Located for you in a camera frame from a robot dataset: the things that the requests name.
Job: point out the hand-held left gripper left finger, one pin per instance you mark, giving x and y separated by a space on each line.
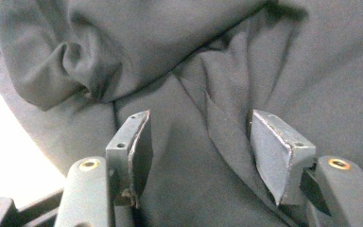
123 157

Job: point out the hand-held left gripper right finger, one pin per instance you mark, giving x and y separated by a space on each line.
280 157

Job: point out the black pants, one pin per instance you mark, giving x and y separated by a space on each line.
201 63

